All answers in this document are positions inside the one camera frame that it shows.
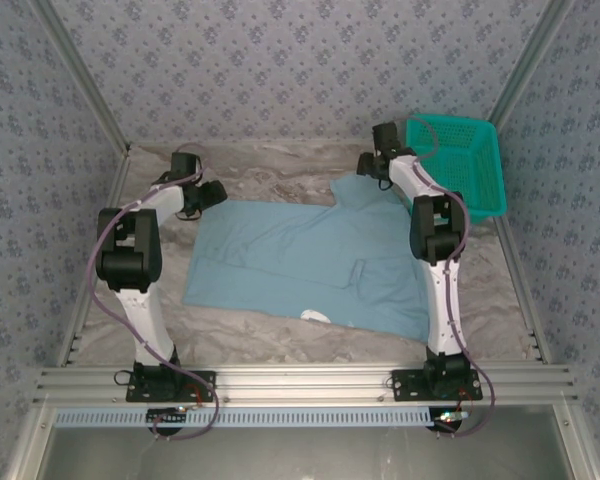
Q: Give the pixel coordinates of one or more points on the teal plastic basket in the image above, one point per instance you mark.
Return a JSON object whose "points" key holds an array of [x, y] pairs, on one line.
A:
{"points": [[470, 165]]}

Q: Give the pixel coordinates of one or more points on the light blue printed t-shirt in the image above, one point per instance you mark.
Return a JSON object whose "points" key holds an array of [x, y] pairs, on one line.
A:
{"points": [[280, 250]]}

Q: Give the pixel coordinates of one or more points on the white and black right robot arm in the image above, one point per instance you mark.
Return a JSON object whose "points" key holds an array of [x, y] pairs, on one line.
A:
{"points": [[435, 310]]}

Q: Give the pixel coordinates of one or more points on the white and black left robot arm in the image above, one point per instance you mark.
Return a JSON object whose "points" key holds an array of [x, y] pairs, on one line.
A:
{"points": [[142, 300]]}

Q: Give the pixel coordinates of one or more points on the black adapter board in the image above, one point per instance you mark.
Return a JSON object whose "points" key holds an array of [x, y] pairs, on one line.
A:
{"points": [[162, 416], [447, 425]]}

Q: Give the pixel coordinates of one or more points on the grey metal panel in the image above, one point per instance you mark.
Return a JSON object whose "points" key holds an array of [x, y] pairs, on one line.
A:
{"points": [[300, 455]]}

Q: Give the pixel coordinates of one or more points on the aluminium frame post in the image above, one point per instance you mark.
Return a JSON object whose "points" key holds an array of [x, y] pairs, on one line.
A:
{"points": [[521, 75], [84, 75]]}

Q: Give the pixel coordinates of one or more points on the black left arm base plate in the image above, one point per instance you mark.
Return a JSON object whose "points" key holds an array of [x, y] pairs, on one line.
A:
{"points": [[200, 385]]}

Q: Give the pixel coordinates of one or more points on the aluminium mounting rail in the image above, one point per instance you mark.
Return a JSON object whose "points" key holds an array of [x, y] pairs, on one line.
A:
{"points": [[300, 382]]}

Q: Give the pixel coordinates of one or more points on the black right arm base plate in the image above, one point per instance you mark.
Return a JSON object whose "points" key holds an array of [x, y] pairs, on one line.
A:
{"points": [[405, 387]]}

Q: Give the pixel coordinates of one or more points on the aluminium frame leg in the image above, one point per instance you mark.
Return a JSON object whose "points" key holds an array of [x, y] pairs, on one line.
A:
{"points": [[575, 445], [30, 445]]}

